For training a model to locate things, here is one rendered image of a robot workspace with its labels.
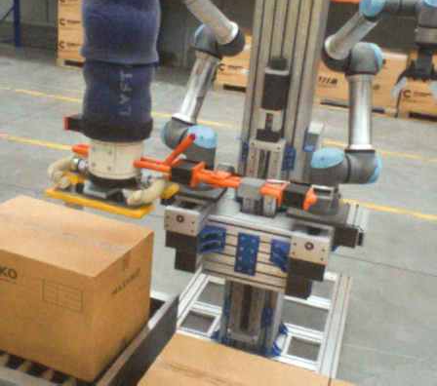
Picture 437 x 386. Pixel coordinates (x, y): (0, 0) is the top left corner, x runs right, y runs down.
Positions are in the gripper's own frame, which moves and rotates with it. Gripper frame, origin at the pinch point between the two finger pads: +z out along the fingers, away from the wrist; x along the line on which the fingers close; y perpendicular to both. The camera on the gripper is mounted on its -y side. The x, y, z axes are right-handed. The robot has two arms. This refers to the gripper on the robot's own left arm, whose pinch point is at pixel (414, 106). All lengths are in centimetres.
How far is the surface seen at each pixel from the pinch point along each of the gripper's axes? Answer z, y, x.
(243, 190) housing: 25, -37, 44
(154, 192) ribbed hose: 29, -41, 70
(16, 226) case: 57, -31, 125
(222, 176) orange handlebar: 23, -35, 51
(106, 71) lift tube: -5, -41, 87
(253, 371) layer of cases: 98, -23, 36
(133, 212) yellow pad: 35, -46, 75
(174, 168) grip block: 22, -37, 66
